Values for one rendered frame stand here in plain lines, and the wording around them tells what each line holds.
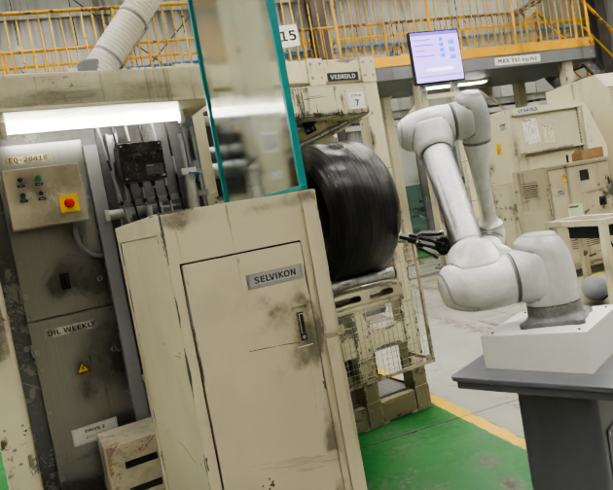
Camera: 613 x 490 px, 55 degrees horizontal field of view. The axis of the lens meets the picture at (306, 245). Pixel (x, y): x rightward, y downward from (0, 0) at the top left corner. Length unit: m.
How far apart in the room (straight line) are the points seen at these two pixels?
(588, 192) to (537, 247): 5.36
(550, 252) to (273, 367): 0.88
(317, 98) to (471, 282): 1.34
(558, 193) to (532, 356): 5.16
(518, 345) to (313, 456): 0.69
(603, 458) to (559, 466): 0.13
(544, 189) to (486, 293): 5.11
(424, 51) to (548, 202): 2.10
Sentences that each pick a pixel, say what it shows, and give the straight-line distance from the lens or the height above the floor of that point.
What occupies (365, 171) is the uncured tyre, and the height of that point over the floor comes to 1.33.
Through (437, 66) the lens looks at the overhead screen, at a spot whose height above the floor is 2.49.
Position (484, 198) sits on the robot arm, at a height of 1.14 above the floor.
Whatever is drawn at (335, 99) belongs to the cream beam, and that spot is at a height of 1.71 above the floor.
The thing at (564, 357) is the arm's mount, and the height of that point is 0.69.
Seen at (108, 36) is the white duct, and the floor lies 2.03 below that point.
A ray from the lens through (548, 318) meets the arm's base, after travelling 1.86.
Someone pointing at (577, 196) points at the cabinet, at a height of 0.86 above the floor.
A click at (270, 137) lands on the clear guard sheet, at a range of 1.58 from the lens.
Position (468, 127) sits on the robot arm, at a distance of 2.13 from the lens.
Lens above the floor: 1.21
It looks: 3 degrees down
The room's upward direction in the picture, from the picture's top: 10 degrees counter-clockwise
